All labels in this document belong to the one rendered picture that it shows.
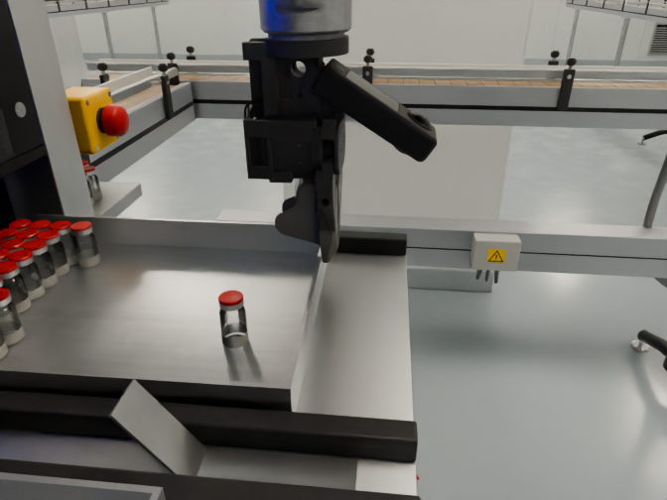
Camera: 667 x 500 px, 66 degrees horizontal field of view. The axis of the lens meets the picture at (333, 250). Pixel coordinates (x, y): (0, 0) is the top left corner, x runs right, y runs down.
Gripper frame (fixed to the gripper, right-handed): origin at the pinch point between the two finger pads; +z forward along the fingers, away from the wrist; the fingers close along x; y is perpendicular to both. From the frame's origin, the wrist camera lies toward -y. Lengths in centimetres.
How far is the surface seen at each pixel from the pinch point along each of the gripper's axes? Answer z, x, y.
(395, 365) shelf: 3.6, 12.8, -6.4
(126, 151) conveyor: 4, -43, 43
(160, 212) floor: 91, -208, 120
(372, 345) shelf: 3.6, 10.4, -4.4
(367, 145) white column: 31, -143, 2
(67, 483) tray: -0.1, 28.5, 11.5
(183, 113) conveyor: 4, -73, 43
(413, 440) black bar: 1.6, 22.2, -7.4
